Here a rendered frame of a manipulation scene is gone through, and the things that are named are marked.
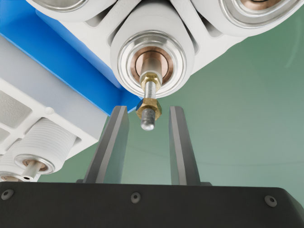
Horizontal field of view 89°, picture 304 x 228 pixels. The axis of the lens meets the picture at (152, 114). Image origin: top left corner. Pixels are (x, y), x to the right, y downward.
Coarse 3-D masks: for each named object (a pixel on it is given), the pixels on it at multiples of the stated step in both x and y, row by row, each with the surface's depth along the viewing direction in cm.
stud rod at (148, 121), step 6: (150, 84) 14; (150, 90) 13; (144, 96) 13; (150, 96) 12; (144, 114) 11; (150, 114) 11; (144, 120) 10; (150, 120) 10; (144, 126) 10; (150, 126) 10
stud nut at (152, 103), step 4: (144, 100) 11; (148, 100) 11; (152, 100) 11; (156, 100) 11; (140, 104) 11; (144, 104) 11; (148, 104) 11; (152, 104) 11; (156, 104) 11; (136, 108) 12; (140, 108) 11; (144, 108) 11; (148, 108) 11; (152, 108) 11; (156, 108) 11; (160, 108) 12; (136, 112) 11; (140, 112) 11; (156, 112) 11; (160, 112) 11; (140, 116) 12; (156, 116) 12
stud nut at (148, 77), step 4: (144, 76) 14; (148, 76) 14; (152, 76) 14; (156, 76) 14; (144, 80) 14; (148, 80) 14; (152, 80) 14; (156, 80) 14; (140, 84) 14; (144, 84) 14; (156, 84) 14; (160, 84) 14; (144, 88) 14; (156, 88) 14
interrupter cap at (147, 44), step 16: (144, 32) 14; (160, 32) 14; (128, 48) 16; (144, 48) 16; (160, 48) 16; (176, 48) 15; (128, 64) 17; (176, 64) 16; (128, 80) 18; (176, 80) 18
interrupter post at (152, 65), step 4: (148, 60) 16; (152, 60) 16; (156, 60) 16; (144, 64) 16; (148, 64) 15; (152, 64) 15; (156, 64) 15; (160, 64) 16; (144, 68) 15; (148, 68) 15; (152, 68) 15; (156, 68) 15; (160, 68) 16; (144, 72) 14; (148, 72) 14; (152, 72) 14; (156, 72) 14; (160, 72) 15; (140, 76) 15; (160, 76) 15; (140, 80) 15; (160, 80) 15
